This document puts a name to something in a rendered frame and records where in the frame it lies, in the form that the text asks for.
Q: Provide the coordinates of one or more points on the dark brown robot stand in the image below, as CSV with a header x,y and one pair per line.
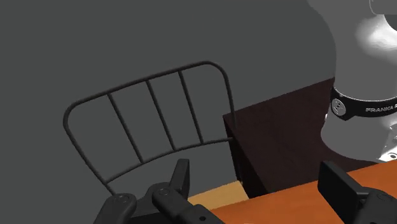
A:
x,y
279,139

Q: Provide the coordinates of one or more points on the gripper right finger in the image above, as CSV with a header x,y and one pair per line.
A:
x,y
341,189

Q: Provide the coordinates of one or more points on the dark metal chair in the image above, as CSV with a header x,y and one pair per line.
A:
x,y
161,114

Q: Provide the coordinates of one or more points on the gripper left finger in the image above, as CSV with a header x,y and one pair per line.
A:
x,y
173,198

